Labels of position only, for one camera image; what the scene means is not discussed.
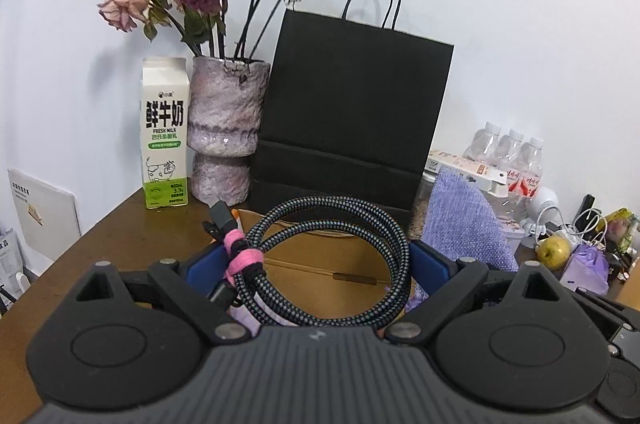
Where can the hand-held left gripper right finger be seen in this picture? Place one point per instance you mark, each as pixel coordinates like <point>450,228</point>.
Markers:
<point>427,264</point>

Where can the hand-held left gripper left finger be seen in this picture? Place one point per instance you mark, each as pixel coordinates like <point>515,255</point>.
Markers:
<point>202,269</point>

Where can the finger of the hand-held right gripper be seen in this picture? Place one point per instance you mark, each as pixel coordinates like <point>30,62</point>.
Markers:
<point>607,306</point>

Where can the purple knitted cloth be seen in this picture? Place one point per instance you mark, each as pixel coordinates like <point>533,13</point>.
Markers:
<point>460,219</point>

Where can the orange cardboard box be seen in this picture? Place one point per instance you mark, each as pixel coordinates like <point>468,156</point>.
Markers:
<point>320,264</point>

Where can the purple tissue pack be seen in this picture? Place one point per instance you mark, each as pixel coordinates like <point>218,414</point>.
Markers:
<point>585,269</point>

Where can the clear container of seeds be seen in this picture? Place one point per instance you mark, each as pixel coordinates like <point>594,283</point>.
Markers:
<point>422,204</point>

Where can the green apple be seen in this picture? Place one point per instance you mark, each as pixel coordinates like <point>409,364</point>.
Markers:
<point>554,251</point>

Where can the colourful snack bag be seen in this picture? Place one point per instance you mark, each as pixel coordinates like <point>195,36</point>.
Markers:
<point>622,229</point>

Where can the small printed tin box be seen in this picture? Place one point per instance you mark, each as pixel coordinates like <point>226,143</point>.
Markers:
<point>512,234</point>

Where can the black charger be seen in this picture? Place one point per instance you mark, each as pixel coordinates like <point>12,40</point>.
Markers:
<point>586,209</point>

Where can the long white box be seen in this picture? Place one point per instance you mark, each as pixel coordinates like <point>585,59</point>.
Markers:
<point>470,165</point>

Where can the small white fan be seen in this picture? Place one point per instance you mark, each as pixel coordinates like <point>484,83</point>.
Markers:
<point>542,204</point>

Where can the white green milk carton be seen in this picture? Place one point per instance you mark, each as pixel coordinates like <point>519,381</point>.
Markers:
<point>165,129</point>

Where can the mottled purple vase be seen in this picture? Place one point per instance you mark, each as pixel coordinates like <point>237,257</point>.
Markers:
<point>225,114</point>

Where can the white board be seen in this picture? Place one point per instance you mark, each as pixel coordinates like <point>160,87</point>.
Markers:
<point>45,219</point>

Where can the black paper bag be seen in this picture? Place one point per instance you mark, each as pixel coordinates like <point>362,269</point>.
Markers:
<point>350,94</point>

